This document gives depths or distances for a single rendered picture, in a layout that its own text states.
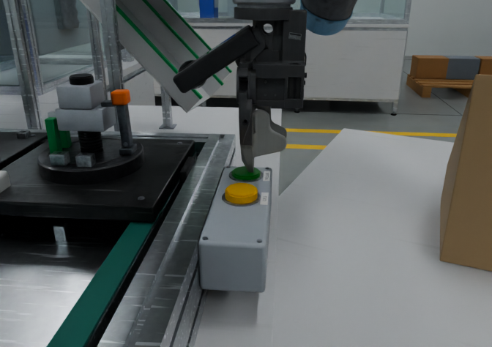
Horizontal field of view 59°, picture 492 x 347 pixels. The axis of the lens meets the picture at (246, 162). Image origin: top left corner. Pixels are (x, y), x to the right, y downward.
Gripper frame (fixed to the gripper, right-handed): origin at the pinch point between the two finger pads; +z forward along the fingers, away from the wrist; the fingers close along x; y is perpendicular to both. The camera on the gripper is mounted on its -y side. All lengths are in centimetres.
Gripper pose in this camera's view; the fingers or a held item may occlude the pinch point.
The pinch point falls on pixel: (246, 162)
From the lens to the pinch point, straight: 59.3
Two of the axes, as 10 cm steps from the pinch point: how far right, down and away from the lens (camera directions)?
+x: 0.9, -3.7, 9.3
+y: 10.0, 0.3, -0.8
